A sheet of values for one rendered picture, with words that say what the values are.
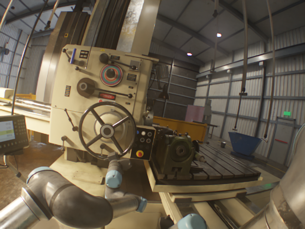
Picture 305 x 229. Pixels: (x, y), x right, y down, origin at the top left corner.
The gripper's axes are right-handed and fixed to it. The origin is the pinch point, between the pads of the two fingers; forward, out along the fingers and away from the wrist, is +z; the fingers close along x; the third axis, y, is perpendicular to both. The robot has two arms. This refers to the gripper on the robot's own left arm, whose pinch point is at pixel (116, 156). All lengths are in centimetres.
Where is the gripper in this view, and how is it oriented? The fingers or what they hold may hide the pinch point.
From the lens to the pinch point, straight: 98.4
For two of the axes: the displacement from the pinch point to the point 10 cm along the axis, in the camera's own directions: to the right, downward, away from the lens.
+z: -1.7, -1.0, 9.8
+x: 3.1, 9.4, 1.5
